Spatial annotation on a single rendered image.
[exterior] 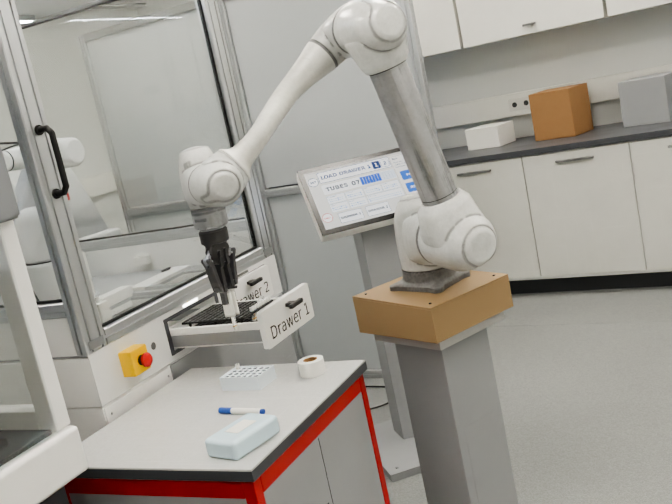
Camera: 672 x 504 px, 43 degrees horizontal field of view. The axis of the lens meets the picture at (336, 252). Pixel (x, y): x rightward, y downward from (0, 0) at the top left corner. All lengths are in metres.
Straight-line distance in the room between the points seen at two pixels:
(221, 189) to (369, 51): 0.50
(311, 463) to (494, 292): 0.77
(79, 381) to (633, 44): 4.20
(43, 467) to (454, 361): 1.19
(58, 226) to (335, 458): 0.91
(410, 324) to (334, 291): 2.04
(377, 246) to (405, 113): 1.23
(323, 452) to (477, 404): 0.64
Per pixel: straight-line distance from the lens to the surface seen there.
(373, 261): 3.36
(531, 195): 5.21
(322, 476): 2.13
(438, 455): 2.66
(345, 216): 3.22
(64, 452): 1.91
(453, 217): 2.24
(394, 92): 2.18
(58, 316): 2.35
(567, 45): 5.77
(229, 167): 2.00
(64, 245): 2.29
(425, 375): 2.55
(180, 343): 2.58
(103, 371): 2.37
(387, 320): 2.46
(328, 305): 4.45
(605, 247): 5.17
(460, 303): 2.39
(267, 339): 2.39
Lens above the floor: 1.49
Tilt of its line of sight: 11 degrees down
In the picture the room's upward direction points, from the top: 12 degrees counter-clockwise
